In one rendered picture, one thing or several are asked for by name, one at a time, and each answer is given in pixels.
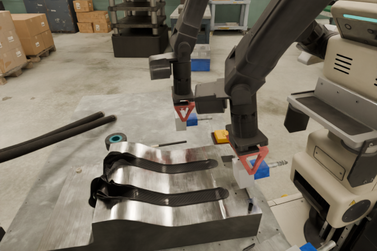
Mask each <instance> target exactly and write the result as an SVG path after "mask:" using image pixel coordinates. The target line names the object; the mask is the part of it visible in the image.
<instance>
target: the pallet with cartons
mask: <svg viewBox="0 0 377 251"><path fill-rule="evenodd" d="M11 17H12V19H13V23H14V25H15V28H16V31H17V33H18V36H19V39H20V42H21V45H22V47H23V50H24V52H25V55H26V58H28V57H30V59H31V61H32V63H36V62H40V57H47V56H49V55H50V54H49V52H55V51H56V47H55V45H54V41H53V37H52V33H51V30H50V29H49V25H48V21H47V18H46V15H45V13H27V14H24V13H22V14H11Z"/></svg>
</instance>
